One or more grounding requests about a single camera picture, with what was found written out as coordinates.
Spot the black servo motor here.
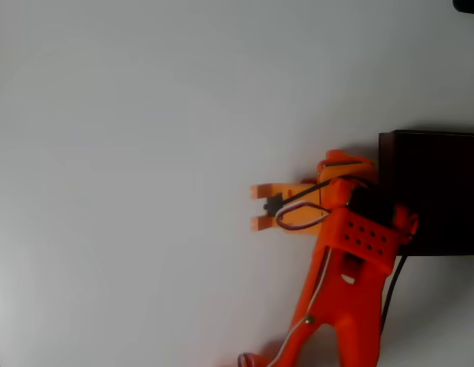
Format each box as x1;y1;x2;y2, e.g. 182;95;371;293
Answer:
346;186;399;231

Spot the dark red open box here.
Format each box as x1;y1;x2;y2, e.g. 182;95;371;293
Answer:
377;129;474;258

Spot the thin black cable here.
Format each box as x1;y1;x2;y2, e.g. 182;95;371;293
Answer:
262;174;362;213

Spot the white red purple servo wire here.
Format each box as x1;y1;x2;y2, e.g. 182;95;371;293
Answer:
275;201;333;232

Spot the thick black cable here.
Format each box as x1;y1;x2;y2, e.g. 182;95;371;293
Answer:
379;255;409;337

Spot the black object at picture corner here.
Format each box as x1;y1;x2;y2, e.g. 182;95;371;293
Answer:
452;0;474;16

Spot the white wire along arm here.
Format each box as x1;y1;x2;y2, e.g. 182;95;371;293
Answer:
266;246;333;367

